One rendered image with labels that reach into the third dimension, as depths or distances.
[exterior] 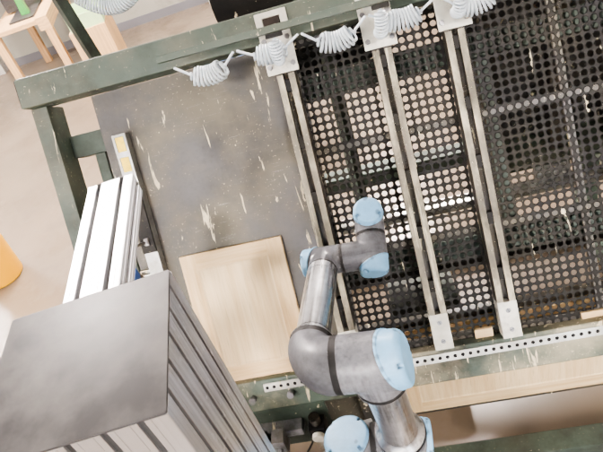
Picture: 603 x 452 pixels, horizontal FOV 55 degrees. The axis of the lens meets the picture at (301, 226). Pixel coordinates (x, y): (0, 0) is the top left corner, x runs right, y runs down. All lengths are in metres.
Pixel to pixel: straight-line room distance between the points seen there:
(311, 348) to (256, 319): 0.96
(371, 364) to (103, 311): 0.50
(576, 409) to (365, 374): 1.97
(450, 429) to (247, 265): 1.37
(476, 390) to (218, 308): 1.16
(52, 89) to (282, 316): 1.08
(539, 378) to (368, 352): 1.61
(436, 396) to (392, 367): 1.53
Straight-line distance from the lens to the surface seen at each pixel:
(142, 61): 2.00
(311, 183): 1.94
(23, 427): 0.81
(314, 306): 1.28
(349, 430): 1.52
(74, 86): 2.10
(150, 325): 0.81
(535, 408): 2.99
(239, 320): 2.11
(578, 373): 2.69
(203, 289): 2.11
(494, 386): 2.64
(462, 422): 2.96
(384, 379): 1.12
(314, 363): 1.13
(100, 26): 7.81
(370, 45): 1.86
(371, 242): 1.45
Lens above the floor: 2.55
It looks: 38 degrees down
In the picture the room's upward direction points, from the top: 20 degrees counter-clockwise
